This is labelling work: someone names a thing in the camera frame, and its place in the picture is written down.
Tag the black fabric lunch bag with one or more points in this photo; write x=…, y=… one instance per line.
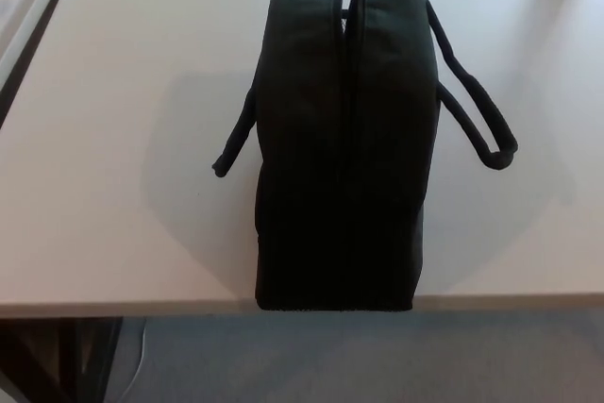
x=340, y=162

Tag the black desk frame leg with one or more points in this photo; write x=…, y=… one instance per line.
x=47, y=360

